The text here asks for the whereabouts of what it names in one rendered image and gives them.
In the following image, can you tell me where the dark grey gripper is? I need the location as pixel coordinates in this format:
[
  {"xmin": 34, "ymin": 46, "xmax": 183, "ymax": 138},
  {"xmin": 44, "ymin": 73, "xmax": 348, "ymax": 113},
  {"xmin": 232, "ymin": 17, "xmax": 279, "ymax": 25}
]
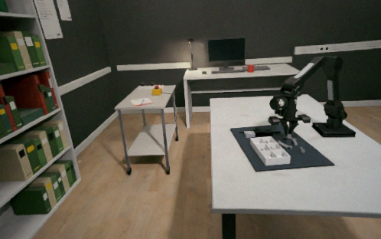
[{"xmin": 268, "ymin": 107, "xmax": 311, "ymax": 136}]

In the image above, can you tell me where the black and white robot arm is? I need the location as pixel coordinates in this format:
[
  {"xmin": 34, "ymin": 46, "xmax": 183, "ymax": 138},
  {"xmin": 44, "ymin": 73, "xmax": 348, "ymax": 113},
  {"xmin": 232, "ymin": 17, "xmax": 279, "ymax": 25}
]
[{"xmin": 269, "ymin": 56, "xmax": 347, "ymax": 129}]

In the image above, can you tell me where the white divided parts tray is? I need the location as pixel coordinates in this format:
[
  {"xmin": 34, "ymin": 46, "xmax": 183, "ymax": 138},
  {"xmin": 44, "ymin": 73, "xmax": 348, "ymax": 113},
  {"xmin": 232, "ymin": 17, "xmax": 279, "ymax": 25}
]
[{"xmin": 250, "ymin": 136, "xmax": 291, "ymax": 165}]

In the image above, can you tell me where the white mounting block with black holes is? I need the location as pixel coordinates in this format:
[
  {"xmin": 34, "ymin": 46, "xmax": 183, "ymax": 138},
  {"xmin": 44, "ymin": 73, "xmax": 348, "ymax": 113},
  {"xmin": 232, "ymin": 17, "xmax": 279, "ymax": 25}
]
[{"xmin": 244, "ymin": 131, "xmax": 255, "ymax": 138}]

